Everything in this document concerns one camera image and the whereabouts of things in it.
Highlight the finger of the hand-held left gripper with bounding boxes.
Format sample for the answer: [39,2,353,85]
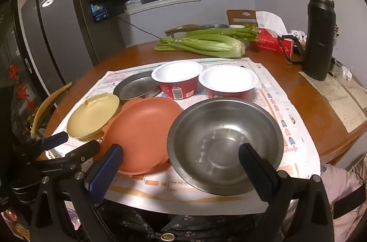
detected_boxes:
[27,132,69,152]
[31,140,101,174]

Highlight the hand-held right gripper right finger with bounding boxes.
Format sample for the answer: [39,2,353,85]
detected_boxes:
[239,143,336,242]

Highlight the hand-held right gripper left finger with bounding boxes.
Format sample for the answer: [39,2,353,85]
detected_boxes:
[30,144,124,242]

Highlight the large steel bowl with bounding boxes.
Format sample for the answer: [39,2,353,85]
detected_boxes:
[167,99,284,196]

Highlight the steel plate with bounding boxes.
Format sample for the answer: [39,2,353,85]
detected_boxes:
[113,70,161,101]

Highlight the red instant noodle bowl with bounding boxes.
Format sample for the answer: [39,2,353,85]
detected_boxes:
[151,60,203,101]
[198,66,259,101]

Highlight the yellow plastic plate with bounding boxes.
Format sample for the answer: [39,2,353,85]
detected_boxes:
[67,92,120,140]

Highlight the curved back wooden chair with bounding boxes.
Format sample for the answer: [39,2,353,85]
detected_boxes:
[165,24,202,38]
[31,82,73,140]

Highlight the printed newspaper sheet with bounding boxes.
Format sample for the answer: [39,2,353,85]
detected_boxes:
[43,57,322,215]

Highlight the red paper door decoration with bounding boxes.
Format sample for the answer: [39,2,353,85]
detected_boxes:
[8,64,35,116]

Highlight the person's pink quilted clothing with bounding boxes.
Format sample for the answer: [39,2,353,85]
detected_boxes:
[284,153,367,242]

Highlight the dark glass door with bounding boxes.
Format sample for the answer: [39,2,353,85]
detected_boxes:
[0,0,38,145]

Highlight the brown paper sheet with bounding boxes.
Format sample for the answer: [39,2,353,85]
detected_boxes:
[298,70,367,134]

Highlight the grey double door refrigerator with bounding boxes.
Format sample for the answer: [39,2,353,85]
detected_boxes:
[13,0,127,105]

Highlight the red tissue box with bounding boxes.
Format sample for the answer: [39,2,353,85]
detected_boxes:
[249,27,296,58]

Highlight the clear plastic bag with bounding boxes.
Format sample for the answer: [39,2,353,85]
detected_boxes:
[330,58,354,81]

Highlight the celery bunch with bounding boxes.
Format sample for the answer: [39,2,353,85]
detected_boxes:
[155,35,246,59]
[183,25,260,43]

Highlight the blue packet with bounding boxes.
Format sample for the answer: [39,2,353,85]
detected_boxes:
[90,1,110,22]

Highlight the white small packets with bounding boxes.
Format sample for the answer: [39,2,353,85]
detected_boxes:
[288,30,307,45]

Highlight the black thermos bottle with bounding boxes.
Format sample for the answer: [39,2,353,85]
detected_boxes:
[302,0,336,81]

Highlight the white tissue paper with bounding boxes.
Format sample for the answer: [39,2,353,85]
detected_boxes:
[255,11,288,34]

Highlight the black carrying strap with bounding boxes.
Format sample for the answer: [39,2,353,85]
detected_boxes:
[278,34,307,63]

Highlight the black power cable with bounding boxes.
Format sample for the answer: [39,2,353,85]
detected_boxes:
[116,15,164,40]

